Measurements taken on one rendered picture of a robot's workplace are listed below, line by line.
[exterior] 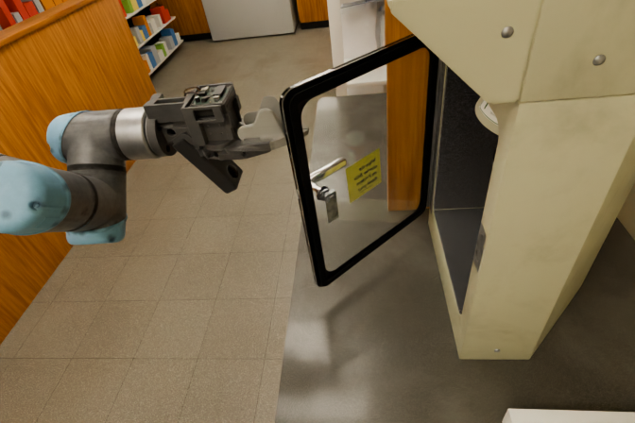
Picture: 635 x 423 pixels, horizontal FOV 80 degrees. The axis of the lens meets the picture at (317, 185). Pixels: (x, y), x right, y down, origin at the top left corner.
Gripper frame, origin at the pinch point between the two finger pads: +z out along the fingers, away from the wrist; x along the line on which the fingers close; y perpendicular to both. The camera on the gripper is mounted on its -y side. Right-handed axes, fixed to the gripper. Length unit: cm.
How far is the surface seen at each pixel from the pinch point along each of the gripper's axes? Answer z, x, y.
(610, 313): 50, -6, -37
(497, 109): 22.9, -9.2, 7.0
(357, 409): 5.9, -21.8, -37.0
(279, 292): -36, 67, -131
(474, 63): 18.6, -13.9, 14.1
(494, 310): 26.2, -13.9, -22.6
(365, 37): 13, 124, -28
